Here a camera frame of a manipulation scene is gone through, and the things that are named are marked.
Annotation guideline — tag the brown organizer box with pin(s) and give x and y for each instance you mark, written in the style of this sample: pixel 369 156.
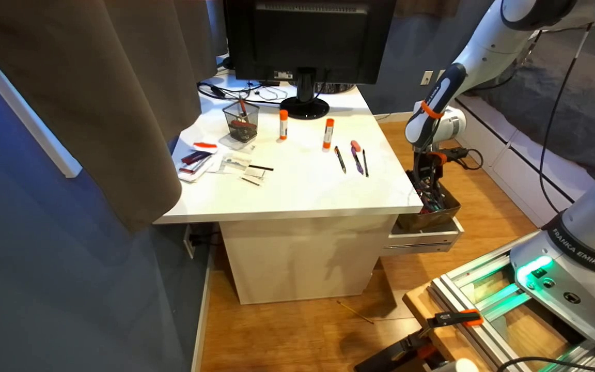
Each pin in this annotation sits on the brown organizer box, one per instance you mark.
pixel 421 221

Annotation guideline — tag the white wall outlet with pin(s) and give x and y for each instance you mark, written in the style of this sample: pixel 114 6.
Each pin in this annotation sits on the white wall outlet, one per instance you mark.
pixel 427 76

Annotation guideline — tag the clear plastic bag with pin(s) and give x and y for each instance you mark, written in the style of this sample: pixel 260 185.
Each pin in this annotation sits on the clear plastic bag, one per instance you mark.
pixel 237 164

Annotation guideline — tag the aluminium profile base frame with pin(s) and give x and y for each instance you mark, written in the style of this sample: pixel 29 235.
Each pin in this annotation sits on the aluminium profile base frame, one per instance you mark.
pixel 464 295

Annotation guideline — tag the purple grip pen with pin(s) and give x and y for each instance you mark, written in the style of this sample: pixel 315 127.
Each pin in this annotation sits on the purple grip pen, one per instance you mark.
pixel 358 164

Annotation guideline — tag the white drawer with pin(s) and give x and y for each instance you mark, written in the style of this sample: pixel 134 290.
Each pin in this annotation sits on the white drawer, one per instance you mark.
pixel 421 239

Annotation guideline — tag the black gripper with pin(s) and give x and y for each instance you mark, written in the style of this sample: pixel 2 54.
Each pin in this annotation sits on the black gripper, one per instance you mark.
pixel 428 168

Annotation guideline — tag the red marker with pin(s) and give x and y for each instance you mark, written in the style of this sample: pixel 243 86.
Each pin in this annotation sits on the red marker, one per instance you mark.
pixel 205 144

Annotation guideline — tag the black computer monitor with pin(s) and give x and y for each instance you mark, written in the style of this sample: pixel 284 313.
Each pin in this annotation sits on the black computer monitor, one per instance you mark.
pixel 311 42

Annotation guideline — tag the orange white glue stick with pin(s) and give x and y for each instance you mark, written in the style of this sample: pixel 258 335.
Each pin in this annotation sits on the orange white glue stick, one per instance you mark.
pixel 284 127
pixel 326 135

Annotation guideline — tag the white window trim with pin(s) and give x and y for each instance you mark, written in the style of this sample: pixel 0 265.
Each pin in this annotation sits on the white window trim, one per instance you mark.
pixel 29 115

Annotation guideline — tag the wooden board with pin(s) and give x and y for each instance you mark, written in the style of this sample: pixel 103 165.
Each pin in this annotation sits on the wooden board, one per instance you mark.
pixel 424 301

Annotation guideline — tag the black ballpoint pen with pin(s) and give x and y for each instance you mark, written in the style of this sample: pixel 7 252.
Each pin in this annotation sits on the black ballpoint pen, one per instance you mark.
pixel 340 158

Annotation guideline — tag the black mesh pen cup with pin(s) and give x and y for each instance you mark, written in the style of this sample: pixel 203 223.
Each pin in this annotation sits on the black mesh pen cup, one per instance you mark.
pixel 240 125

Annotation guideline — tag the orange black clamp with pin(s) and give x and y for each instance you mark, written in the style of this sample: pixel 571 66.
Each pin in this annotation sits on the orange black clamp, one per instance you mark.
pixel 454 319

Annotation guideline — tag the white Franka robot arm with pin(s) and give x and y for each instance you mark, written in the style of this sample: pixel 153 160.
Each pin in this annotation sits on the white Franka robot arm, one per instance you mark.
pixel 588 233

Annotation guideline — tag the white desk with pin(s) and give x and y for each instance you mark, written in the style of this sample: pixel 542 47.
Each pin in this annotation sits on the white desk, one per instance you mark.
pixel 298 187

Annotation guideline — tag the brown curtain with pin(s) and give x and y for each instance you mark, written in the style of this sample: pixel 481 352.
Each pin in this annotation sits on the brown curtain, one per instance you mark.
pixel 103 83

